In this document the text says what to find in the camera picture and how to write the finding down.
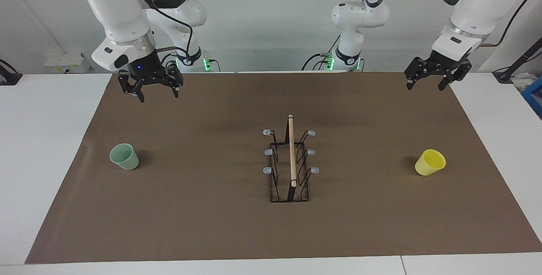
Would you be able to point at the white power strip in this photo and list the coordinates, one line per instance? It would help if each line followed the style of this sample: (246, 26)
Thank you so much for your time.
(63, 61)

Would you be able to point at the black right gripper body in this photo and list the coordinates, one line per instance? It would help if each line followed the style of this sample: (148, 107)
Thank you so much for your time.
(144, 70)

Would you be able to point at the clear plastic bag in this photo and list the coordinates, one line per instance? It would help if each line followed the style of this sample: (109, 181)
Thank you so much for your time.
(523, 82)

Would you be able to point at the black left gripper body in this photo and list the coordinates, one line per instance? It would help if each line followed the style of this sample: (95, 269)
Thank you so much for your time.
(446, 67)

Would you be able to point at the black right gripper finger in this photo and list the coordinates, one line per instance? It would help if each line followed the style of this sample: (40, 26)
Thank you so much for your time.
(123, 82)
(178, 80)

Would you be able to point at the blue box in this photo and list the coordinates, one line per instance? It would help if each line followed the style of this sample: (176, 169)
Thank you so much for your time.
(535, 97)

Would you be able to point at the brown table mat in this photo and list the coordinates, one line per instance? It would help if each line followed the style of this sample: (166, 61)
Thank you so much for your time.
(211, 224)

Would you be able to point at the black clamp mount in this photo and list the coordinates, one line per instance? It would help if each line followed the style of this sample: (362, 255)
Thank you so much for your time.
(8, 78)

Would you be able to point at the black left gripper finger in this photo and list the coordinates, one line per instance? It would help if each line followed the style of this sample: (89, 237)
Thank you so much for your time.
(459, 72)
(415, 70)

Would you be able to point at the black pole stand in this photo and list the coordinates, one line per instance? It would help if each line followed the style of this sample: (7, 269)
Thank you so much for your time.
(504, 76)

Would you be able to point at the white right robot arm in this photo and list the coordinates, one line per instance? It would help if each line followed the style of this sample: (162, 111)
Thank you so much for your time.
(110, 4)

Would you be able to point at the yellow plastic cup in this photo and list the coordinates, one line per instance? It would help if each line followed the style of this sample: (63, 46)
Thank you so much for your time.
(423, 167)

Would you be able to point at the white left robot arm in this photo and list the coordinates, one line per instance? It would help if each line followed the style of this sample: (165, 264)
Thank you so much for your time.
(478, 4)

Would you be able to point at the pale green plastic cup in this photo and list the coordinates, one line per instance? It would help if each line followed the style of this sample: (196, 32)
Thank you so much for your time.
(129, 163)

